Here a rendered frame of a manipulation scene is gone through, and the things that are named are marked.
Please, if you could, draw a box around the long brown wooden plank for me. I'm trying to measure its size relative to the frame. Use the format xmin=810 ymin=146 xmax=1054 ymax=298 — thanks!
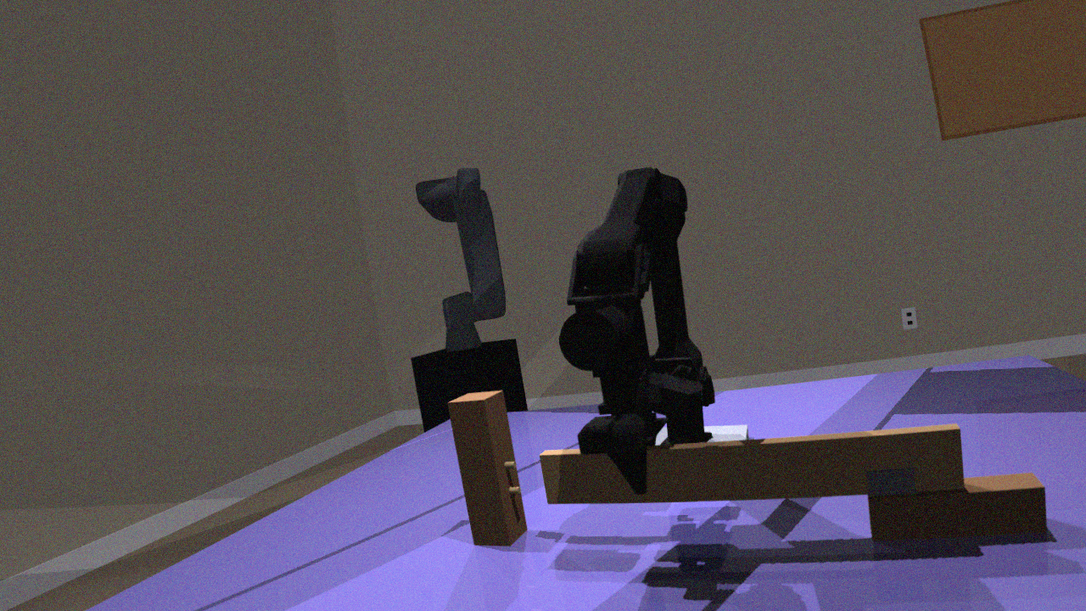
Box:
xmin=540 ymin=423 xmax=965 ymax=504

